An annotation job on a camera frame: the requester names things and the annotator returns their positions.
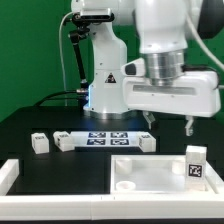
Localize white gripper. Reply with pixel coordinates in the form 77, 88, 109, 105
123, 71, 221, 136

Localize white square table top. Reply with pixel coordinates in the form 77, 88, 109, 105
110, 155, 213, 194

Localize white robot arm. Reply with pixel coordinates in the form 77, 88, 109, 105
71, 0, 224, 136

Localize white U-shaped obstacle fence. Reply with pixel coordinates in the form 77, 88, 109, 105
0, 159, 224, 221

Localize white sheet with tags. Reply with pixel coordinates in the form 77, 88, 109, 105
71, 131, 138, 147

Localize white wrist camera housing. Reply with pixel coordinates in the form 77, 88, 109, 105
121, 58, 146, 77

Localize black cables at base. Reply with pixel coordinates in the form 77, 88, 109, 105
33, 88, 90, 108

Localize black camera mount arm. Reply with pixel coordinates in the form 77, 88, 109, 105
67, 13, 90, 89

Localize grey camera on mount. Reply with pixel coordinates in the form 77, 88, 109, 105
80, 8, 112, 19

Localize white cable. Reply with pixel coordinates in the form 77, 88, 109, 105
58, 11, 76, 108

